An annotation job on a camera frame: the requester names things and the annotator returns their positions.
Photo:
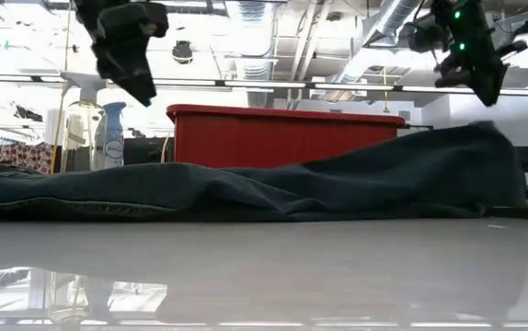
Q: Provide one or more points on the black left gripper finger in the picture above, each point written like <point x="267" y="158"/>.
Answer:
<point x="137" y="66"/>
<point x="117" y="69"/>

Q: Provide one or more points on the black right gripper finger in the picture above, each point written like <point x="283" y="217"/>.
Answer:
<point x="489" y="83"/>
<point x="455" y="76"/>

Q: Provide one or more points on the blue denim jeans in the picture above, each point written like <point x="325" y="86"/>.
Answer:
<point x="245" y="193"/>

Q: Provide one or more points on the red plastic laundry bin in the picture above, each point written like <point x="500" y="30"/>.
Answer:
<point x="268" y="138"/>

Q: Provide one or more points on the black round ceiling fixture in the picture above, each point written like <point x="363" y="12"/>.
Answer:
<point x="182" y="53"/>

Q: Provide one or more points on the blue air freshener spray bottle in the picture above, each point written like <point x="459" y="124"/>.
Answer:
<point x="114" y="138"/>

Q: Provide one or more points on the clear spray bottle white trigger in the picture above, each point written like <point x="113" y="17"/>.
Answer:
<point x="82" y="138"/>

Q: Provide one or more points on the red white patterned cloth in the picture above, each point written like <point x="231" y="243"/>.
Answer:
<point x="25" y="156"/>

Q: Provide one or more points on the long ceiling light strip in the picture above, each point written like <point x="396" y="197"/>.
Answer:
<point x="268" y="84"/>

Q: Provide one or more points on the black thin bracket stand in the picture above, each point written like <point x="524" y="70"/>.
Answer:
<point x="418" y="126"/>

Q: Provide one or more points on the silver ribbed air duct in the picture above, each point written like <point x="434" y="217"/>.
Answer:
<point x="393" y="18"/>
<point x="255" y="69"/>

